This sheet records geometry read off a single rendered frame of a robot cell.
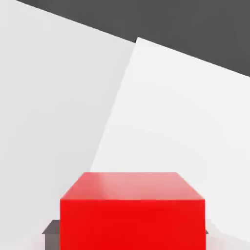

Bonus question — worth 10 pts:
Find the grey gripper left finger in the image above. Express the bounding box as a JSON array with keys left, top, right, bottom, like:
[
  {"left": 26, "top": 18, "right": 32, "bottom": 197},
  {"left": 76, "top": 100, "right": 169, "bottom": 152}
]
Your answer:
[{"left": 29, "top": 219, "right": 61, "bottom": 250}]

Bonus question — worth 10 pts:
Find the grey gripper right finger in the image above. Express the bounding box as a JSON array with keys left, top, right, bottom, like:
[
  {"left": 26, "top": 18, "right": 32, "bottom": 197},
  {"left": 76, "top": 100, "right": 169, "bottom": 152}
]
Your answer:
[{"left": 205, "top": 218, "right": 225, "bottom": 250}]

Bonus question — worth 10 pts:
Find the small red cube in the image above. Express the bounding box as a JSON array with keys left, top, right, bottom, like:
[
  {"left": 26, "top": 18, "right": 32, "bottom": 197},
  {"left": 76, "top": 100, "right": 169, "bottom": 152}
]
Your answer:
[{"left": 60, "top": 171, "right": 206, "bottom": 250}]

